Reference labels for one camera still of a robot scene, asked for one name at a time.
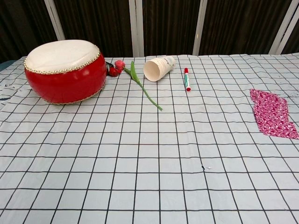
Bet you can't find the large pink sparkly cloth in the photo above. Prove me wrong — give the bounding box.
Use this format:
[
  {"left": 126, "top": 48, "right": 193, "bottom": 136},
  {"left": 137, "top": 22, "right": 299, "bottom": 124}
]
[{"left": 249, "top": 88, "right": 299, "bottom": 140}]

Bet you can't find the cream paper cup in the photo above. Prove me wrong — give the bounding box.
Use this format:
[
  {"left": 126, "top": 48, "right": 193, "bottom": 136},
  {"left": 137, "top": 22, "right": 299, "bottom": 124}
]
[{"left": 143, "top": 55, "right": 176, "bottom": 83}]

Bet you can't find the white black grid tablecloth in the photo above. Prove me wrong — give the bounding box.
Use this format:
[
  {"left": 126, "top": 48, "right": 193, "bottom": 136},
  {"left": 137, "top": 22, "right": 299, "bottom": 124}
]
[{"left": 0, "top": 54, "right": 299, "bottom": 224}]

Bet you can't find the artificial pink tulip green stem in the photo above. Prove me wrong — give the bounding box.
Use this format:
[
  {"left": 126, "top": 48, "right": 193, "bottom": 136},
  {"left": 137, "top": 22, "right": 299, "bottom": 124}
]
[{"left": 114, "top": 60, "right": 163, "bottom": 112}]

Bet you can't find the green marker red cap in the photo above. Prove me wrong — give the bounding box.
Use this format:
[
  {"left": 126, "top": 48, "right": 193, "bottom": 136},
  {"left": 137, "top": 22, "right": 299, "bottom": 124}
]
[{"left": 184, "top": 67, "right": 192, "bottom": 92}]

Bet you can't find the red drum white skin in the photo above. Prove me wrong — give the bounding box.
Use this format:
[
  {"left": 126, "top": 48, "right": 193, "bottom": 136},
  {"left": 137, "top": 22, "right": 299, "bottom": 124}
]
[{"left": 23, "top": 39, "right": 108, "bottom": 105}]

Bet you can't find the white screen frame post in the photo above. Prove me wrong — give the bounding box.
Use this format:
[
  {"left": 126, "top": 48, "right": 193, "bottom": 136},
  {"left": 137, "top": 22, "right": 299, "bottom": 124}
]
[
  {"left": 128, "top": 0, "right": 145, "bottom": 57},
  {"left": 192, "top": 0, "right": 208, "bottom": 56},
  {"left": 268, "top": 0, "right": 299, "bottom": 55},
  {"left": 43, "top": 0, "right": 66, "bottom": 41}
]

